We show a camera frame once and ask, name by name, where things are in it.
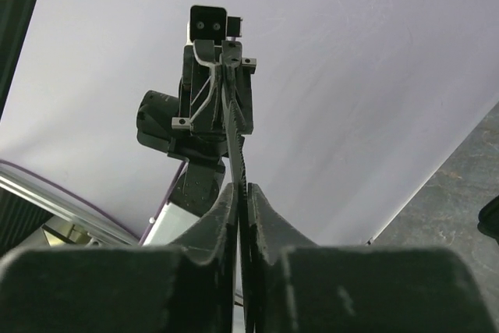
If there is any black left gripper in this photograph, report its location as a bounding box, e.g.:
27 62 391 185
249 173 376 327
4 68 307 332
168 40 257 160

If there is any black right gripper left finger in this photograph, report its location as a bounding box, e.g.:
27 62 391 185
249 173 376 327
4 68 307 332
1 184 238 332

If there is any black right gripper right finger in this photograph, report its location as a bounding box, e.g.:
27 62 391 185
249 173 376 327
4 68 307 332
246 184 496 332

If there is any black wide-tooth comb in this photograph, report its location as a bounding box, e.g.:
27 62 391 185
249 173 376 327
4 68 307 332
220 55 256 332

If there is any black zippered tool case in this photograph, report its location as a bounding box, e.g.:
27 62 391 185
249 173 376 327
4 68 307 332
477 196 499 241

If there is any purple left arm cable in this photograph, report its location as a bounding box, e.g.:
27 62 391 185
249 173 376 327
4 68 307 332
0 159 184 243

